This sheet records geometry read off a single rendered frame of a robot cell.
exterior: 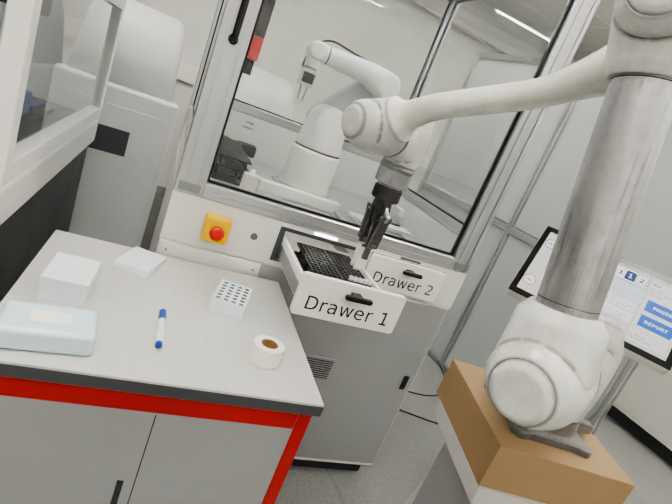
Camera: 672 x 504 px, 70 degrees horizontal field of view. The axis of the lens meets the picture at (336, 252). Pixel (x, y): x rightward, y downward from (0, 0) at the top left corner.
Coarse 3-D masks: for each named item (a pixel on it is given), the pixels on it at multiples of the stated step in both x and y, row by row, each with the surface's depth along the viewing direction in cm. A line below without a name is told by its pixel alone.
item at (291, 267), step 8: (288, 240) 147; (296, 240) 148; (280, 248) 145; (288, 248) 138; (296, 248) 149; (328, 248) 153; (280, 256) 142; (288, 256) 136; (352, 256) 155; (288, 264) 133; (296, 264) 127; (288, 272) 131; (296, 272) 126; (288, 280) 129; (296, 280) 123; (296, 288) 121; (376, 288) 134
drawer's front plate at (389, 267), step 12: (372, 264) 155; (384, 264) 156; (396, 264) 157; (408, 264) 158; (372, 276) 156; (384, 276) 158; (396, 276) 159; (408, 276) 160; (432, 276) 163; (444, 276) 164; (384, 288) 159; (396, 288) 161; (420, 288) 163; (432, 300) 167
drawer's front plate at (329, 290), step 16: (304, 272) 114; (304, 288) 115; (320, 288) 116; (336, 288) 117; (352, 288) 118; (368, 288) 120; (304, 304) 116; (320, 304) 118; (336, 304) 119; (352, 304) 120; (384, 304) 123; (400, 304) 124; (336, 320) 121; (352, 320) 122; (368, 320) 123
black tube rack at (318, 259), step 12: (300, 252) 144; (312, 252) 141; (324, 252) 145; (300, 264) 136; (312, 264) 130; (324, 264) 134; (336, 264) 138; (348, 264) 143; (348, 276) 132; (360, 276) 136
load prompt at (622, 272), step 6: (618, 264) 163; (618, 270) 162; (624, 270) 162; (630, 270) 161; (618, 276) 161; (624, 276) 160; (630, 276) 160; (636, 276) 160; (642, 276) 159; (630, 282) 159; (636, 282) 159; (642, 282) 158; (648, 282) 158
